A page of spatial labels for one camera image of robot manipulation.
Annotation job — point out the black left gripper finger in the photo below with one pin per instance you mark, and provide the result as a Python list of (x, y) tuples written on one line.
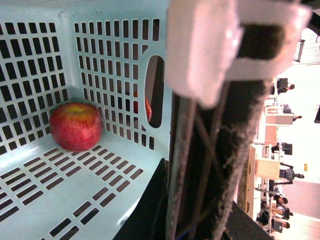
[(148, 220)]

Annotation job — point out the brown basket handle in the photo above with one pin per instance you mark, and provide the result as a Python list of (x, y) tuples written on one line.
[(209, 152)]

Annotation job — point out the red yellow apple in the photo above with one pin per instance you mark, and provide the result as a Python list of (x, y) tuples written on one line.
[(76, 126)]

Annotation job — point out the light blue plastic basket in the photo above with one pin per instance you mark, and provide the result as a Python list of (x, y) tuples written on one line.
[(108, 53)]

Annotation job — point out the orange fruit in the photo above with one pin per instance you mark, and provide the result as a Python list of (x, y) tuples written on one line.
[(148, 109)]

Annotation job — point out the white zip tie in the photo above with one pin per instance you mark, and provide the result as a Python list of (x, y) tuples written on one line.
[(212, 41)]

